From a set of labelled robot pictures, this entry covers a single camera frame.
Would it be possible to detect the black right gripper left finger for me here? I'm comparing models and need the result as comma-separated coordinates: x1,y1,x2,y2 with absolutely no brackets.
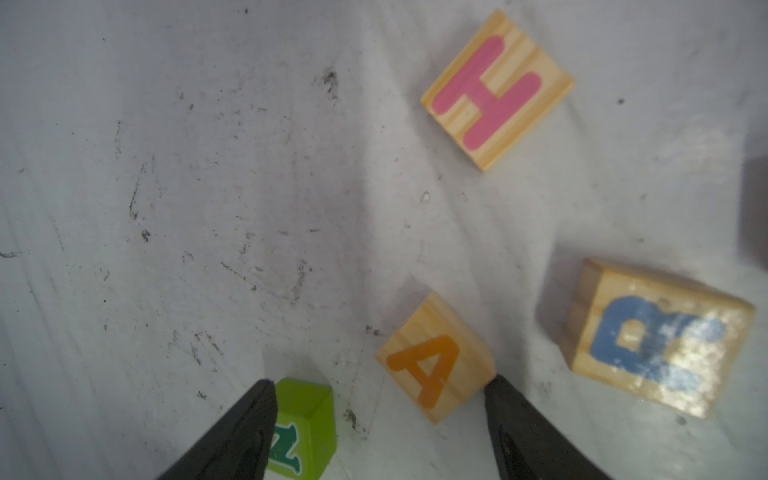
159,379,278,480

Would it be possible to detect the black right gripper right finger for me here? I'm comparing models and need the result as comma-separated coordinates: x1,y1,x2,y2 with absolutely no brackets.
484,375,610,480

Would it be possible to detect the wooden block orange A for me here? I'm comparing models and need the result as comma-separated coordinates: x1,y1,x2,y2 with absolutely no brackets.
376,291,497,425

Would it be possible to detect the wooden block blue R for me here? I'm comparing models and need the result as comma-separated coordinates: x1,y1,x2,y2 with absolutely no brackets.
559,258,756,418

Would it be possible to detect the green block letter N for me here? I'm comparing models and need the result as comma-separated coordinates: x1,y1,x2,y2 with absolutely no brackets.
267,378,337,479

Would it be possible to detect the wooden block pink H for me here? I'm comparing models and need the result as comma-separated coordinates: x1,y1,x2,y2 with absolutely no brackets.
421,10,574,172

